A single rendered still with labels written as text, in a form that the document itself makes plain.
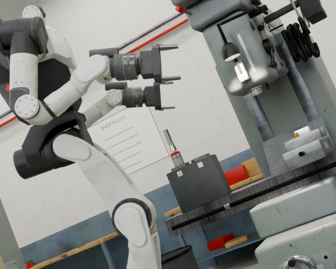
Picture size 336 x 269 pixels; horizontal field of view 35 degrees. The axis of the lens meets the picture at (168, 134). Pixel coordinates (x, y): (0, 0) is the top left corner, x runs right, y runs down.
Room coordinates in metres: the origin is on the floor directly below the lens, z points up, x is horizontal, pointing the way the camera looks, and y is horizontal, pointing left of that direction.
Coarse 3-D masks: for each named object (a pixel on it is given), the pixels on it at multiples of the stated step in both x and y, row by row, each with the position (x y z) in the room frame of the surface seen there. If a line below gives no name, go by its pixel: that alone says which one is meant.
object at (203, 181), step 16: (192, 160) 2.35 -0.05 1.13; (208, 160) 2.30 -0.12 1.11; (176, 176) 2.34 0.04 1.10; (192, 176) 2.32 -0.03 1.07; (208, 176) 2.31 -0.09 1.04; (224, 176) 2.39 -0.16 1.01; (176, 192) 2.35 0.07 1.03; (192, 192) 2.33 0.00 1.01; (208, 192) 2.32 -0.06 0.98; (224, 192) 2.30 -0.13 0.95; (192, 208) 2.34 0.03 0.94
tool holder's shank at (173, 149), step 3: (165, 132) 2.38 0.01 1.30; (168, 132) 2.39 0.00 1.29; (165, 135) 2.38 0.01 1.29; (168, 135) 2.39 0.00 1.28; (168, 138) 2.38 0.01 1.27; (171, 138) 2.39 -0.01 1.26; (168, 141) 2.38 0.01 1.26; (171, 141) 2.38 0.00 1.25; (168, 144) 2.39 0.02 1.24; (171, 144) 2.38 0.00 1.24; (171, 147) 2.38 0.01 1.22; (174, 147) 2.38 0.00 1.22; (171, 150) 2.38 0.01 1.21; (174, 150) 2.38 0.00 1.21
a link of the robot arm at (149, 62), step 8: (152, 48) 1.67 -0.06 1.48; (128, 56) 1.66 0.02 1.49; (136, 56) 1.68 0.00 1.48; (144, 56) 1.67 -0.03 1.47; (152, 56) 1.67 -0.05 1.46; (160, 56) 1.70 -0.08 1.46; (128, 64) 1.65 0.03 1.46; (136, 64) 1.66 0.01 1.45; (144, 64) 1.67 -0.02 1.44; (152, 64) 1.67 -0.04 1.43; (160, 64) 1.67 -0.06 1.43; (128, 72) 1.66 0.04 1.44; (136, 72) 1.67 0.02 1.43; (144, 72) 1.67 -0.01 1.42; (152, 72) 1.67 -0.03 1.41; (160, 72) 1.66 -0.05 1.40; (160, 80) 1.68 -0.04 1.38
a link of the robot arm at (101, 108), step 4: (100, 100) 2.24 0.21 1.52; (104, 100) 2.24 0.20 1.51; (96, 104) 2.22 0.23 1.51; (100, 104) 2.24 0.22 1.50; (104, 104) 2.25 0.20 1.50; (92, 108) 2.18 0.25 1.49; (96, 108) 2.18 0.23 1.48; (100, 108) 2.24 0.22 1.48; (104, 108) 2.24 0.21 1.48; (108, 108) 2.25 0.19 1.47; (112, 108) 2.25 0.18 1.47; (96, 112) 2.18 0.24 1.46; (100, 112) 2.18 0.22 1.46; (104, 112) 2.23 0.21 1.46; (108, 112) 2.25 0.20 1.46; (100, 116) 2.20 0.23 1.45
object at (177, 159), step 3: (180, 153) 2.39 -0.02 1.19; (171, 156) 2.38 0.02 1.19; (174, 156) 2.37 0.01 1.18; (177, 156) 2.37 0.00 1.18; (180, 156) 2.38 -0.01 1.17; (174, 159) 2.37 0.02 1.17; (177, 159) 2.37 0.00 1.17; (180, 159) 2.37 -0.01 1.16; (174, 162) 2.38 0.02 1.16; (177, 162) 2.37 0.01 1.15; (180, 162) 2.37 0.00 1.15; (183, 162) 2.38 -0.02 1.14; (174, 165) 2.39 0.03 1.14; (177, 165) 2.37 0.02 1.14
